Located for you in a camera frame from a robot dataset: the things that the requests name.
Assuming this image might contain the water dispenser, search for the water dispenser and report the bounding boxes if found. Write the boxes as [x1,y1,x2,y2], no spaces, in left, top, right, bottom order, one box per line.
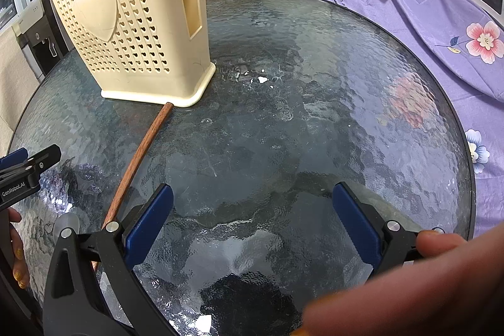
[12,0,75,83]

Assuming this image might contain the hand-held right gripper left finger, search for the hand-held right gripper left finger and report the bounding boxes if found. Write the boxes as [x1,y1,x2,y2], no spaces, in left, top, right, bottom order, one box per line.
[43,182,180,336]

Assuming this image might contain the beige cloth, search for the beige cloth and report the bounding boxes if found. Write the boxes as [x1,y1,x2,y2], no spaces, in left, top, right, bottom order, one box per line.
[0,29,40,156]

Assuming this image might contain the cream plastic utensil holder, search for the cream plastic utensil holder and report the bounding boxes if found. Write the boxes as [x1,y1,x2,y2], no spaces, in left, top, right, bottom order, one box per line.
[45,0,217,107]

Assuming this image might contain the person's right hand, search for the person's right hand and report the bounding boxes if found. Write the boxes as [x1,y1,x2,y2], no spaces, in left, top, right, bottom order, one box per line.
[301,226,504,336]

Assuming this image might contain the purple floral cloth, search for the purple floral cloth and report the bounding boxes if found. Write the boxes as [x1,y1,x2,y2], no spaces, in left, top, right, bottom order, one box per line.
[319,0,504,238]

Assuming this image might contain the long wooden handled utensil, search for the long wooden handled utensil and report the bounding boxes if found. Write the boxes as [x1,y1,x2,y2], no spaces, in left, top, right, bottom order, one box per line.
[91,102,174,271]

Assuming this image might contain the person's left hand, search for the person's left hand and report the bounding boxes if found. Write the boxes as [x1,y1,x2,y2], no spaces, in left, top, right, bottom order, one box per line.
[8,208,31,289]

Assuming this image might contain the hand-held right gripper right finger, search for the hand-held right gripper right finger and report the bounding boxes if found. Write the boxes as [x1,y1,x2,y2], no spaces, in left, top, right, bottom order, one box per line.
[332,182,445,277]

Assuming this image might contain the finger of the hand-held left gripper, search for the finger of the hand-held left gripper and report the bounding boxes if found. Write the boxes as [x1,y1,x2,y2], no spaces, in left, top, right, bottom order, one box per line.
[21,144,62,181]
[0,148,29,169]

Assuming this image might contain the translucent white utensil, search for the translucent white utensil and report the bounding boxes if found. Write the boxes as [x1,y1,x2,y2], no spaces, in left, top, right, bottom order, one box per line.
[53,213,81,238]

